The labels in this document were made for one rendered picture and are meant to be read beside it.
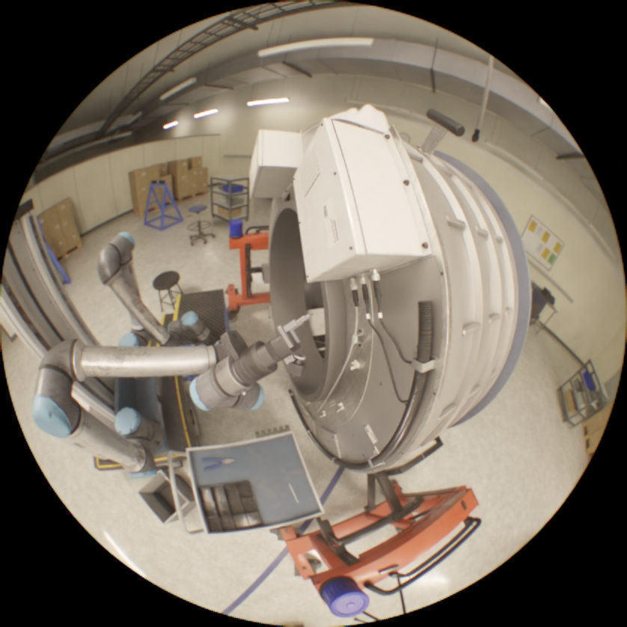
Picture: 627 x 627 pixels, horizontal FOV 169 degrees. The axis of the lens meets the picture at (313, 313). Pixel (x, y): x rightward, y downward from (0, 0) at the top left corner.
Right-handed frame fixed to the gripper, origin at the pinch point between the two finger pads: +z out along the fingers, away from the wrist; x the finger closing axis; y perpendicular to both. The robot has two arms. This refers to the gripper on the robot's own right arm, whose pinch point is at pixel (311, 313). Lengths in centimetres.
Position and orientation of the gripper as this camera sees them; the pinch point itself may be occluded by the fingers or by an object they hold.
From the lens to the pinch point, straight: 42.5
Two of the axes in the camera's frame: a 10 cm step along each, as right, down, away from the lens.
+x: -1.7, 0.2, -9.9
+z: 8.3, -5.3, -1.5
